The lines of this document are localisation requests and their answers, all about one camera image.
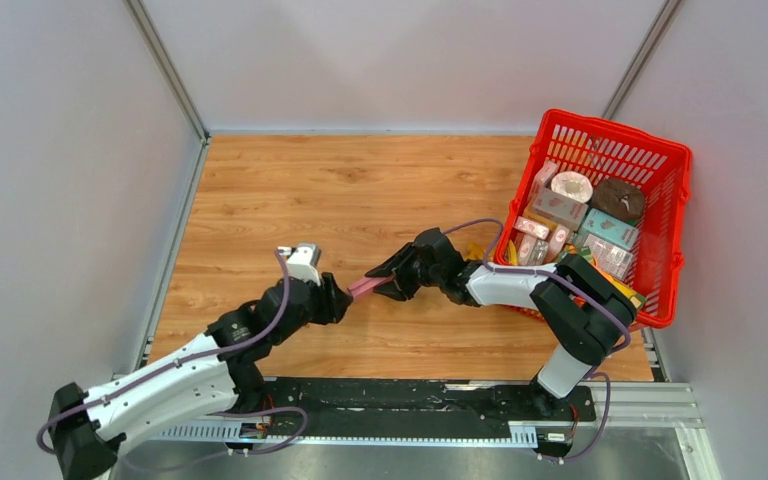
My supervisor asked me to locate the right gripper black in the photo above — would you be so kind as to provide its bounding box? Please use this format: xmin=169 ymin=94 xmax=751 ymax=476
xmin=366 ymin=243 xmax=444 ymax=301

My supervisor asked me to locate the pink paper box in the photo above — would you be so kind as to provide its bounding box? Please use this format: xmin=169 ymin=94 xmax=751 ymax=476
xmin=347 ymin=275 xmax=394 ymax=300

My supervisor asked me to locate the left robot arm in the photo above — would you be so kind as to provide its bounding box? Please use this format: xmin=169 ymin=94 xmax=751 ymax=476
xmin=37 ymin=272 xmax=353 ymax=479

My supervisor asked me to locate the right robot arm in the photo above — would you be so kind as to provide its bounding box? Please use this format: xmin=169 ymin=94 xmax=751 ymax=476
xmin=366 ymin=228 xmax=638 ymax=419

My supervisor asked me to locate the pink grey snack box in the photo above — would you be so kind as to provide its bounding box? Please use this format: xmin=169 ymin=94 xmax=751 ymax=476
xmin=529 ymin=188 xmax=588 ymax=231

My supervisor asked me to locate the teal snack box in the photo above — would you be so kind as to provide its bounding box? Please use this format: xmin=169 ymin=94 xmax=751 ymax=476
xmin=578 ymin=208 xmax=640 ymax=251

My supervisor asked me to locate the yellow fried food toy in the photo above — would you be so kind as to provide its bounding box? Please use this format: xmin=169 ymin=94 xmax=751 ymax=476
xmin=464 ymin=242 xmax=495 ymax=262

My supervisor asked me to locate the pink white roll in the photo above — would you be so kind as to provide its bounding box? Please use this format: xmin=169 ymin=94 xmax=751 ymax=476
xmin=550 ymin=171 xmax=594 ymax=203

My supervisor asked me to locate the brown chocolate donut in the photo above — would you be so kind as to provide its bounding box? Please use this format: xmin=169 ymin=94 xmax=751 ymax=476
xmin=590 ymin=177 xmax=646 ymax=225

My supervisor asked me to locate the red plastic basket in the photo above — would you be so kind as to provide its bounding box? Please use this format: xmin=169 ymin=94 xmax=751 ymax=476
xmin=493 ymin=109 xmax=693 ymax=329

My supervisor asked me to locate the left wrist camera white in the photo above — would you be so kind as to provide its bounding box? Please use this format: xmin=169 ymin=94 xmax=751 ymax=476
xmin=277 ymin=243 xmax=322 ymax=286

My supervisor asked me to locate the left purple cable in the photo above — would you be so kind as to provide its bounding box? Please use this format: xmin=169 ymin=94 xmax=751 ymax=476
xmin=36 ymin=248 xmax=293 ymax=455

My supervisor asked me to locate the purple cable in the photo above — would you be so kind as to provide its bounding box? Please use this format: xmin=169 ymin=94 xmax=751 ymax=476
xmin=36 ymin=248 xmax=293 ymax=455
xmin=443 ymin=218 xmax=634 ymax=356

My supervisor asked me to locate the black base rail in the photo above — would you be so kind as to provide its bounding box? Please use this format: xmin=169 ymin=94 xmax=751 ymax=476
xmin=99 ymin=374 xmax=703 ymax=458

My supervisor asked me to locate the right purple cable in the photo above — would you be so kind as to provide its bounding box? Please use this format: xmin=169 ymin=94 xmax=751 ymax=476
xmin=443 ymin=218 xmax=634 ymax=356

